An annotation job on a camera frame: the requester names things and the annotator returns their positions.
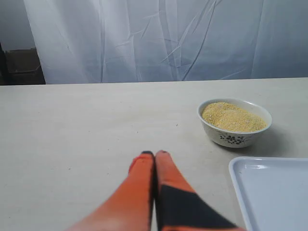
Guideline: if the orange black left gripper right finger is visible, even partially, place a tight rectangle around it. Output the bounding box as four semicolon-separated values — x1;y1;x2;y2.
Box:
155;150;247;231

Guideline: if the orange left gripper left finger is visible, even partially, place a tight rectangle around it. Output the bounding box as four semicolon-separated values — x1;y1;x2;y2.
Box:
68;151;154;231

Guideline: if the white bowl of yellow grains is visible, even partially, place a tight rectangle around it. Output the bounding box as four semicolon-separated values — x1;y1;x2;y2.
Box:
197;98;272;148

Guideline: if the white rectangular plastic tray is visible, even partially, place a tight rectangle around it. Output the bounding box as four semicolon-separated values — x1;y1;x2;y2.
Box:
229;156;308;231

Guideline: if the white backdrop curtain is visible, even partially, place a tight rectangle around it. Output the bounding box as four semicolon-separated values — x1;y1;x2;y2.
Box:
0;0;308;85

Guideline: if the brown cardboard box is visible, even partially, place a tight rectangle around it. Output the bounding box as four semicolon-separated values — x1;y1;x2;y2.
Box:
5;48;44;77

